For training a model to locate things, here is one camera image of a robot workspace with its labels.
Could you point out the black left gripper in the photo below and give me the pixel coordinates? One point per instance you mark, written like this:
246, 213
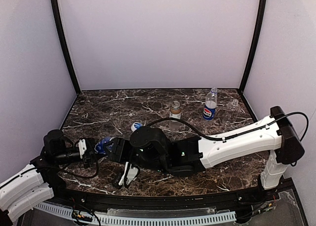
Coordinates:
89, 156

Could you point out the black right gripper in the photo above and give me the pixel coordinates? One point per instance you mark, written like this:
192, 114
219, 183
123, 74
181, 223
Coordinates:
114, 150

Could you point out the Pocari Sweat bottle white cap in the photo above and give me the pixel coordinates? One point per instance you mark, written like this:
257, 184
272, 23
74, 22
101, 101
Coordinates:
99, 147

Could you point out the Starbucks coffee bottle green cap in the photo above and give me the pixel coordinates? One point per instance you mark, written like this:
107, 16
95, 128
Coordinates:
175, 112

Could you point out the Pepsi bottle blue label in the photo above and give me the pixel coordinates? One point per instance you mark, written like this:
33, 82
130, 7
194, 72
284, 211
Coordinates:
210, 105

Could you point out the clear plastic bottle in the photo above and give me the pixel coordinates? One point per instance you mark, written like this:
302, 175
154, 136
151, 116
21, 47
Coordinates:
234, 107

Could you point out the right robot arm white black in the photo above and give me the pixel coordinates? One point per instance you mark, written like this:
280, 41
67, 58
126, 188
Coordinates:
148, 147

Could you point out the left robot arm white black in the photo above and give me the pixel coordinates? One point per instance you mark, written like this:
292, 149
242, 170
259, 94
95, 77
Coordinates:
40, 180

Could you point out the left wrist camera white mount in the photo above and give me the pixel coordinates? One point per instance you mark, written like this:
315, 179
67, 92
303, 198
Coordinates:
82, 147

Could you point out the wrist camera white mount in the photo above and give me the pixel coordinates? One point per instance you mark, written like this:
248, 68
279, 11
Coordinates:
82, 147
126, 177

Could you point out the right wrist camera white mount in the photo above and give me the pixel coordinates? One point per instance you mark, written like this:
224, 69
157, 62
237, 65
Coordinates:
126, 177

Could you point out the white slotted cable duct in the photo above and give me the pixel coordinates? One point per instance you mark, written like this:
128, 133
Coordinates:
104, 219

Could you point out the black front table rail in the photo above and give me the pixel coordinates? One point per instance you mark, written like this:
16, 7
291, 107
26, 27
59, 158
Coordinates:
155, 191

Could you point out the black left corner frame post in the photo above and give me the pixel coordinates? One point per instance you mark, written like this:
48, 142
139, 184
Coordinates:
64, 45

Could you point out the black corner frame post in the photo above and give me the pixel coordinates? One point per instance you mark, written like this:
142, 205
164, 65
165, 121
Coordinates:
253, 46
64, 45

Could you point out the black right corner frame post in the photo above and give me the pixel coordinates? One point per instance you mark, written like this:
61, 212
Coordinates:
253, 46

